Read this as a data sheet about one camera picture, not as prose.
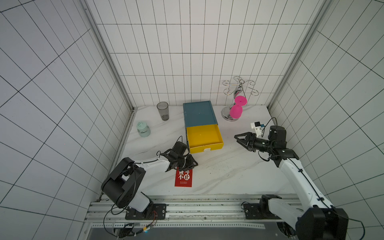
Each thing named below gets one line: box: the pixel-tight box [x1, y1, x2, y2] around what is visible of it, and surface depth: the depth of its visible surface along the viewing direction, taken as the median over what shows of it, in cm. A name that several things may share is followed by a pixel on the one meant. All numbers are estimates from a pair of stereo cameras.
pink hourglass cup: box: [229, 95, 248, 119], surface depth 91 cm
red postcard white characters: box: [174, 167, 193, 188], surface depth 85 cm
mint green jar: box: [136, 121, 151, 138], surface depth 100 cm
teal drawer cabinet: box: [183, 100, 218, 128], surface depth 88 cm
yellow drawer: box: [186, 124, 224, 154], surface depth 87 cm
